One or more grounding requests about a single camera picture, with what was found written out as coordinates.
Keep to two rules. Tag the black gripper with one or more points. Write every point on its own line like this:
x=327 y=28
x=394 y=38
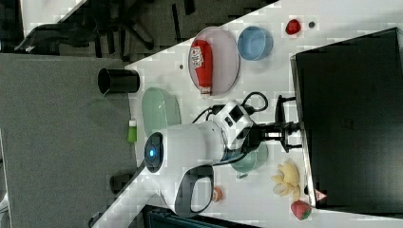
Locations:
x=253 y=136

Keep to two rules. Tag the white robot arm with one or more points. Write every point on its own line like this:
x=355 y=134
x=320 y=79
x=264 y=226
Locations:
x=179 y=166

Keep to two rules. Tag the yellow peeled banana toy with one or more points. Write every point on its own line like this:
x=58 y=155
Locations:
x=287 y=181

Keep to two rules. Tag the teal green mug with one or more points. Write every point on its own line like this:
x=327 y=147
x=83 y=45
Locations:
x=251 y=161

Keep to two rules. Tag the large red strawberry toy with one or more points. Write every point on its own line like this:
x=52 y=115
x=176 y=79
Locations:
x=301 y=209

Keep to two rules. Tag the orange slice toy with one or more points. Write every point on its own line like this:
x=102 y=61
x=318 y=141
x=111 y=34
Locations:
x=217 y=194

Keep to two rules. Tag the blue bowl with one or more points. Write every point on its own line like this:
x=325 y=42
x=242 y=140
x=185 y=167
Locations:
x=255 y=43

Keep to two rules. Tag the grey round plate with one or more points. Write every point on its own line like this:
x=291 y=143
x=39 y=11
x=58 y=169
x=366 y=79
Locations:
x=226 y=59

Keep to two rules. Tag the small red strawberry toy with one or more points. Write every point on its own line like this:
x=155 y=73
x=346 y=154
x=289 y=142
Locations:
x=293 y=27

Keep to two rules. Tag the red ketchup bottle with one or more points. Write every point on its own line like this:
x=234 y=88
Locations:
x=201 y=55

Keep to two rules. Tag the green white small bottle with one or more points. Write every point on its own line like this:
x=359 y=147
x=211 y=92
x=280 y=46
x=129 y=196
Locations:
x=132 y=131

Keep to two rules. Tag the dark teal crate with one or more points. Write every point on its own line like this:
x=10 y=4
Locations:
x=158 y=217

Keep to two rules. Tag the black cylindrical cup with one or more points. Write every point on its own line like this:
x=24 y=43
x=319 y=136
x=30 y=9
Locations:
x=118 y=81

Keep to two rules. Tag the black office chair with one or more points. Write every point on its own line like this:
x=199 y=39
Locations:
x=92 y=20

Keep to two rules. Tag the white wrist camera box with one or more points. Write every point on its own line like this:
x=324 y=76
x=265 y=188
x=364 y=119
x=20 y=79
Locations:
x=235 y=123

